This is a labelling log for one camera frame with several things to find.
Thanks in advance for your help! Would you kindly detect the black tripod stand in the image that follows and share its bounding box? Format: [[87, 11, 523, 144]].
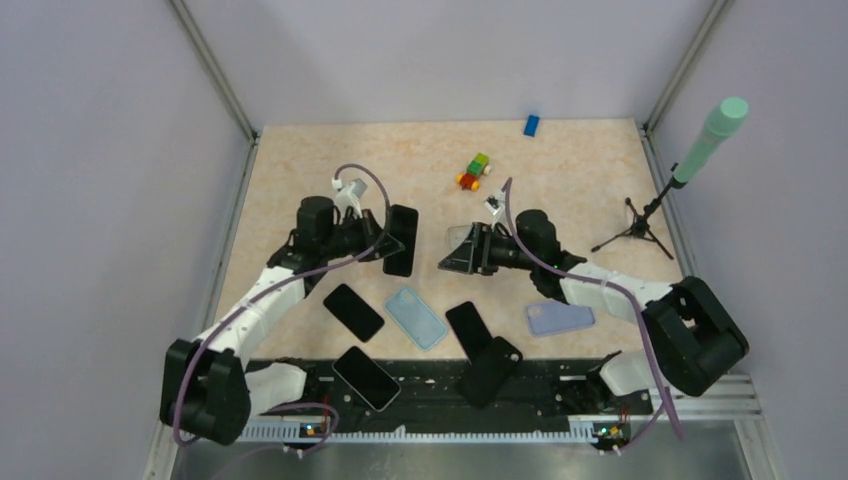
[[590, 178, 685, 260]]

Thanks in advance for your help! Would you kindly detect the black phone case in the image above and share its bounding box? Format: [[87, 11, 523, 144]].
[[457, 336, 523, 409]]

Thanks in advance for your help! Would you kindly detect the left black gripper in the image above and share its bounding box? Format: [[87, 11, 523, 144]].
[[321, 208, 404, 262]]

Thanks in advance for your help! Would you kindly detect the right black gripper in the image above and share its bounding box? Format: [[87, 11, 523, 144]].
[[439, 222, 538, 276]]

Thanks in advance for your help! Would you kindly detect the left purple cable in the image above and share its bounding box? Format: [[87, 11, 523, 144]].
[[170, 162, 393, 458]]

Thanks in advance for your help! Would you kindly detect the clear beige phone case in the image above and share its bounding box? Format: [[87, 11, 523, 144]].
[[446, 224, 473, 250]]

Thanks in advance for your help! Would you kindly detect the lavender phone case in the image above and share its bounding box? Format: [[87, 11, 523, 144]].
[[524, 301, 596, 338]]

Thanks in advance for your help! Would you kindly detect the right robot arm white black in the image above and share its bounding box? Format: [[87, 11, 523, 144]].
[[438, 209, 750, 412]]

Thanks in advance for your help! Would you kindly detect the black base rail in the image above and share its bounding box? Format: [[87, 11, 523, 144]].
[[247, 358, 659, 443]]

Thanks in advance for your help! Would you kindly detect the silver-edged black phone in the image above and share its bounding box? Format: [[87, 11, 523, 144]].
[[332, 346, 401, 412]]

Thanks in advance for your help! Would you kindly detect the colourful toy block car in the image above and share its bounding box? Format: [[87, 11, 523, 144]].
[[456, 153, 492, 191]]

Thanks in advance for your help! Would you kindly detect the light blue phone case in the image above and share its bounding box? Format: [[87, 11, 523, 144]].
[[384, 287, 448, 352]]

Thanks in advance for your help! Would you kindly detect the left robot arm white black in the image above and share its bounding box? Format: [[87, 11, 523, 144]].
[[159, 177, 404, 445]]

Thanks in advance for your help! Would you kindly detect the blue toy brick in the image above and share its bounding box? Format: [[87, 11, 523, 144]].
[[523, 115, 540, 137]]

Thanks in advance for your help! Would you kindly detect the mint green microphone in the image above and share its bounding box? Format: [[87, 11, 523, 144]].
[[671, 96, 749, 189]]

